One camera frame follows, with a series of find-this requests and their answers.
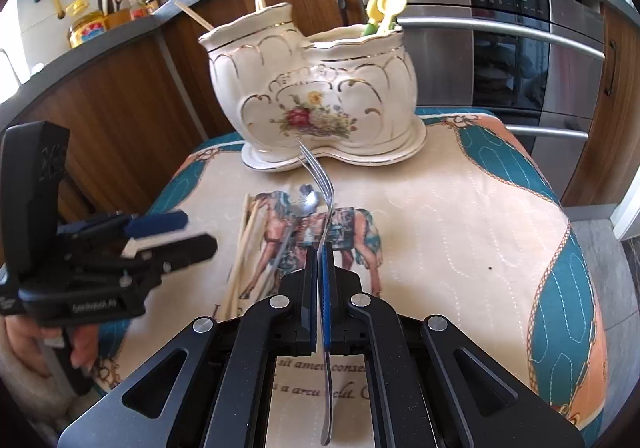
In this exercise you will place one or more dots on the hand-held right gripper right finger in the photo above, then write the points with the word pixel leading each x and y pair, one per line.
pixel 327 318

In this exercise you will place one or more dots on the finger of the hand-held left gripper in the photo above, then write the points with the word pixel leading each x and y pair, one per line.
pixel 190 248
pixel 155 224

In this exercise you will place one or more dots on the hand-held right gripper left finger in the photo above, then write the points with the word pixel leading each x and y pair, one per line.
pixel 311 323

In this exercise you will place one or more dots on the silver fork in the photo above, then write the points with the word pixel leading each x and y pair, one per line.
pixel 328 403

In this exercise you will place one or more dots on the silver spoon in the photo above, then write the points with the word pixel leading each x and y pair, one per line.
pixel 307 200

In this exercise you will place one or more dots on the white floral ceramic utensil holder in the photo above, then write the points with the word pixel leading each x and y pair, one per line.
pixel 300 77

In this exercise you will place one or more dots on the green plastic utensil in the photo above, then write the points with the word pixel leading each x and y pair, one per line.
pixel 370 29

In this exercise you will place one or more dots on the yellow plastic utensil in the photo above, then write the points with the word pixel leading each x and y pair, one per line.
pixel 387 7

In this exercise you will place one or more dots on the person's left forearm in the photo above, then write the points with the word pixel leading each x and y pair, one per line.
pixel 30 388

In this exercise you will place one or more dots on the person's left hand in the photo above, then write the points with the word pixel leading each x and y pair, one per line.
pixel 84 348

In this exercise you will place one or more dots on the printed quilted mat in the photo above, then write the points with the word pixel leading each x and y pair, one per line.
pixel 450 228

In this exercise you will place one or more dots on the white ceramic saucer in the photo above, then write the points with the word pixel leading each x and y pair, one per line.
pixel 390 153

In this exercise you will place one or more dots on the grey speckled countertop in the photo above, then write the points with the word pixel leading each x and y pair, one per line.
pixel 100 41

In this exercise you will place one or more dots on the yellow cooking oil bottle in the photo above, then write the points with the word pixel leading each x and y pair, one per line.
pixel 87 30

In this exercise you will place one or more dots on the wooden knife block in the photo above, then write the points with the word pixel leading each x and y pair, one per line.
pixel 117 17

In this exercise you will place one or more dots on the small red cap sauce bottle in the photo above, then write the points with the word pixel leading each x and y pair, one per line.
pixel 135 7

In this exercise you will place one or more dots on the stainless steel built-in oven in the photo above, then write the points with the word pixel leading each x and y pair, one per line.
pixel 500 52

